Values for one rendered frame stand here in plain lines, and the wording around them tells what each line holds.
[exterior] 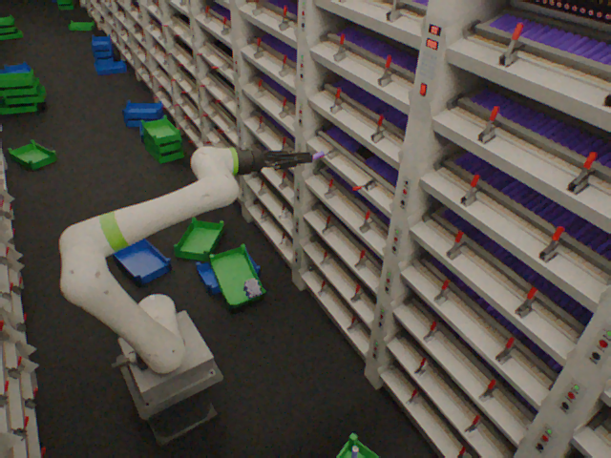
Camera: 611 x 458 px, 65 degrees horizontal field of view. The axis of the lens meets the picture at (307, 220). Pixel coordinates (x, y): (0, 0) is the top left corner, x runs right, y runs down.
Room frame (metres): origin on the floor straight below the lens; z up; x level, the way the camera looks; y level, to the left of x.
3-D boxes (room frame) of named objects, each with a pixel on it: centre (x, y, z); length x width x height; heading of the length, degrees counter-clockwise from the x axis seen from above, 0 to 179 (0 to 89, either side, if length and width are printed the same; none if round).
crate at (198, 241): (2.25, 0.64, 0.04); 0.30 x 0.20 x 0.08; 171
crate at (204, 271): (1.98, 0.43, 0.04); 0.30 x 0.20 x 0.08; 121
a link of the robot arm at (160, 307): (1.13, 0.51, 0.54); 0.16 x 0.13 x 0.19; 24
